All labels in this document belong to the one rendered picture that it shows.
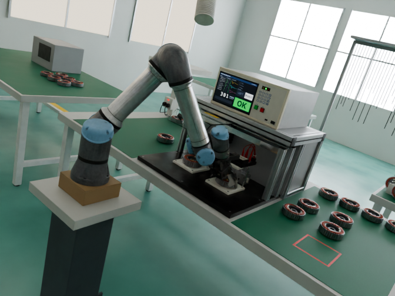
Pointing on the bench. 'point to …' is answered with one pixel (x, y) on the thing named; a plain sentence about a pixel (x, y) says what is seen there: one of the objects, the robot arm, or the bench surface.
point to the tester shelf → (289, 135)
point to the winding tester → (274, 101)
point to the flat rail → (252, 139)
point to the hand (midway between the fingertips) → (226, 181)
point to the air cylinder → (241, 176)
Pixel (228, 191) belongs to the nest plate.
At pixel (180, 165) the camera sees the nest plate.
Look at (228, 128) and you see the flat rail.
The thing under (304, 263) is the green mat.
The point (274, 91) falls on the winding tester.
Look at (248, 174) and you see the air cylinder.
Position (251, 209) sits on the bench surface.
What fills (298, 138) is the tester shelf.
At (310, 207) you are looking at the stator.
